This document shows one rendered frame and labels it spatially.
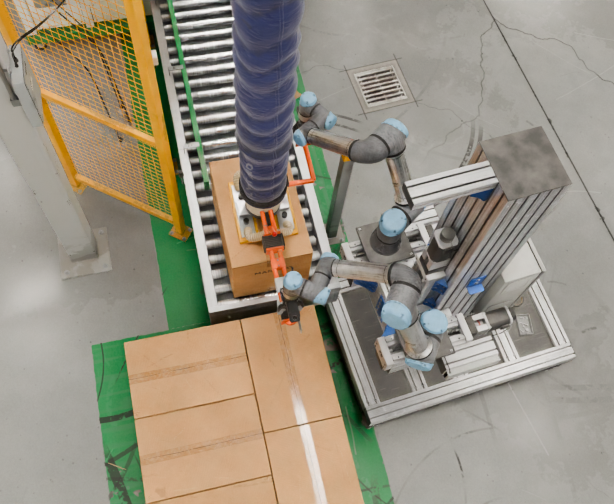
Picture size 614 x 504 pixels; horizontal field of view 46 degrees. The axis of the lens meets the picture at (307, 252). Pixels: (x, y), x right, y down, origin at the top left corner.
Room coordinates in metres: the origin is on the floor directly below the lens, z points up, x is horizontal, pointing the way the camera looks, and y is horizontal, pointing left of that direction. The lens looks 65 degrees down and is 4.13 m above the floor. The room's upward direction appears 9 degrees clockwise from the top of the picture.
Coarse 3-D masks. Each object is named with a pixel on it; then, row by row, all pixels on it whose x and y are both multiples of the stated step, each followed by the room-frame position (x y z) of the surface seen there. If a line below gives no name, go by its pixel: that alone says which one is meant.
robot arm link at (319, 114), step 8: (320, 104) 2.00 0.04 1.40; (312, 112) 1.96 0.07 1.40; (320, 112) 1.95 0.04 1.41; (328, 112) 1.96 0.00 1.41; (312, 120) 1.90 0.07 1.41; (320, 120) 1.91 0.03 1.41; (328, 120) 1.92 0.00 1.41; (336, 120) 1.95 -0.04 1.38; (320, 128) 1.88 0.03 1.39; (328, 128) 1.90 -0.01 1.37
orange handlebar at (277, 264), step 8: (304, 152) 1.94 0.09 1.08; (312, 168) 1.85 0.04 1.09; (312, 176) 1.81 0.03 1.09; (296, 184) 1.75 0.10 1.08; (304, 184) 1.77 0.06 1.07; (264, 216) 1.55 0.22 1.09; (272, 216) 1.56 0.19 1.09; (264, 224) 1.51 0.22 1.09; (272, 224) 1.52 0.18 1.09; (264, 232) 1.47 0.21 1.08; (272, 256) 1.35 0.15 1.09; (280, 256) 1.36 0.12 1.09; (272, 264) 1.31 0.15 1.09; (280, 264) 1.32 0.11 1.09; (280, 296) 1.17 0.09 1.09
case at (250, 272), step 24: (216, 168) 1.85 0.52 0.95; (288, 168) 1.91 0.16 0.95; (216, 192) 1.71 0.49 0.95; (216, 216) 1.77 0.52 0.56; (288, 240) 1.51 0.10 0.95; (240, 264) 1.35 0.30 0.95; (264, 264) 1.38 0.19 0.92; (288, 264) 1.42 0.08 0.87; (240, 288) 1.33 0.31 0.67; (264, 288) 1.38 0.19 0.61
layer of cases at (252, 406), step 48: (192, 336) 1.08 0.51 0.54; (240, 336) 1.12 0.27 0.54; (288, 336) 1.16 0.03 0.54; (144, 384) 0.80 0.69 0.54; (192, 384) 0.84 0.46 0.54; (240, 384) 0.88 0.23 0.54; (288, 384) 0.92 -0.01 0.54; (144, 432) 0.57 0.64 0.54; (192, 432) 0.61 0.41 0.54; (240, 432) 0.64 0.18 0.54; (288, 432) 0.68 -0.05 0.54; (336, 432) 0.72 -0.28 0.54; (144, 480) 0.36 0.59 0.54; (192, 480) 0.39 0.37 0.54; (240, 480) 0.42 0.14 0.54; (288, 480) 0.46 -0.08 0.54; (336, 480) 0.49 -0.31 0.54
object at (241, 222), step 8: (232, 184) 1.76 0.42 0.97; (232, 192) 1.72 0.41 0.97; (232, 200) 1.67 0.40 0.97; (240, 200) 1.68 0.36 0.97; (248, 216) 1.60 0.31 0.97; (240, 224) 1.55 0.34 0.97; (248, 224) 1.55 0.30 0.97; (256, 224) 1.56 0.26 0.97; (240, 232) 1.51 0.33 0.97; (256, 232) 1.52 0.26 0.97; (240, 240) 1.46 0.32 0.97
